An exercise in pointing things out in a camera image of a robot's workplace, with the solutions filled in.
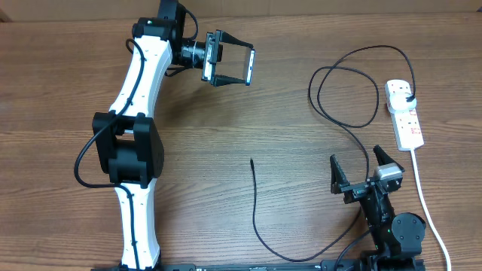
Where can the Samsung Galaxy smartphone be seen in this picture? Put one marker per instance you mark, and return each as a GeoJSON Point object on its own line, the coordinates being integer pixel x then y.
{"type": "Point", "coordinates": [250, 66]}

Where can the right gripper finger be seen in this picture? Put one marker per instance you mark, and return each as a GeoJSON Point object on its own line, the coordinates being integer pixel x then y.
{"type": "Point", "coordinates": [382, 157]}
{"type": "Point", "coordinates": [338, 178]}

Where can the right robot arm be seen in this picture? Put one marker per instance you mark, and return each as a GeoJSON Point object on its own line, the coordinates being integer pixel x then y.
{"type": "Point", "coordinates": [397, 237]}

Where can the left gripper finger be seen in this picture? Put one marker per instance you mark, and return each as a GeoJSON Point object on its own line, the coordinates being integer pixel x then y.
{"type": "Point", "coordinates": [225, 37]}
{"type": "Point", "coordinates": [222, 80]}

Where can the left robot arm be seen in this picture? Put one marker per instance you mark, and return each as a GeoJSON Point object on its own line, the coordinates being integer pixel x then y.
{"type": "Point", "coordinates": [127, 141]}

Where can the white power strip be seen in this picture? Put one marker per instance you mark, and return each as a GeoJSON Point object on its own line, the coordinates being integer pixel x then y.
{"type": "Point", "coordinates": [408, 134]}

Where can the white charger plug adapter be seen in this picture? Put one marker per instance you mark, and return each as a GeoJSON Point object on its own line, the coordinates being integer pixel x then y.
{"type": "Point", "coordinates": [400, 102]}

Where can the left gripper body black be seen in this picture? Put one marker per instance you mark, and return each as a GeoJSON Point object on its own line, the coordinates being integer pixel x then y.
{"type": "Point", "coordinates": [210, 56]}

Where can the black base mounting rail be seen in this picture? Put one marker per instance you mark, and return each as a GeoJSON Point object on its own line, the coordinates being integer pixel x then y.
{"type": "Point", "coordinates": [256, 266]}

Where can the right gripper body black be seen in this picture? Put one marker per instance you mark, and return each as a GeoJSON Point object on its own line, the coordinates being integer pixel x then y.
{"type": "Point", "coordinates": [355, 191]}

